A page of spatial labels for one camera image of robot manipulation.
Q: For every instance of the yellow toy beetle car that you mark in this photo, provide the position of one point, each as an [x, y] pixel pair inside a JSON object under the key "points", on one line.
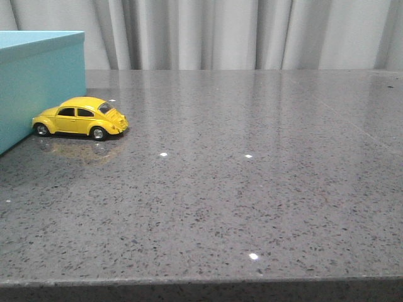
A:
{"points": [[90, 116]]}

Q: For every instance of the light blue cardboard box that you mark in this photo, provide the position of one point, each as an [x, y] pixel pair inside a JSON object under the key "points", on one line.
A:
{"points": [[39, 70]]}

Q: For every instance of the grey pleated curtain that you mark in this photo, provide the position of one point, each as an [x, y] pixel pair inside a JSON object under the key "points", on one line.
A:
{"points": [[223, 35]]}

